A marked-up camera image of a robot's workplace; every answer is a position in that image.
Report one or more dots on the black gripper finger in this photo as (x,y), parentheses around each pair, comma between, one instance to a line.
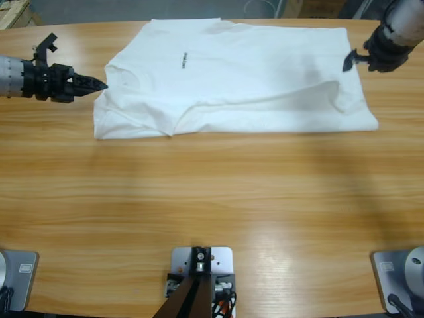
(349,61)
(87,83)
(86,90)

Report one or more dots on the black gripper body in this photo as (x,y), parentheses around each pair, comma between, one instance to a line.
(46,83)
(387,53)

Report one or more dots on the white t-shirt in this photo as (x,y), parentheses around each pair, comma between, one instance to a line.
(232,83)

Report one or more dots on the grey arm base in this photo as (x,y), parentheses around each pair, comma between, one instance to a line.
(20,278)
(401,268)

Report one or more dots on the brown cardboard box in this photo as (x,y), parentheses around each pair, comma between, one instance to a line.
(318,6)

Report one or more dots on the light wooden pallet stack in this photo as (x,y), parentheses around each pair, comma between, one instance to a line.
(16,16)

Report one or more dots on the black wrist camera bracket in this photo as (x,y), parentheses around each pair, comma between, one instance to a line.
(46,49)

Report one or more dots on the grey metal frame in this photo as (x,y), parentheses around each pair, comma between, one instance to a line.
(364,8)

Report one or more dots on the grey metal post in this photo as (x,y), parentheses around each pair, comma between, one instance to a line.
(280,8)

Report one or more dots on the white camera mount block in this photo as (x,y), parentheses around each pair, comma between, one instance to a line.
(222,261)

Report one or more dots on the dark brown camera post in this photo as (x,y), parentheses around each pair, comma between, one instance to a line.
(195,291)

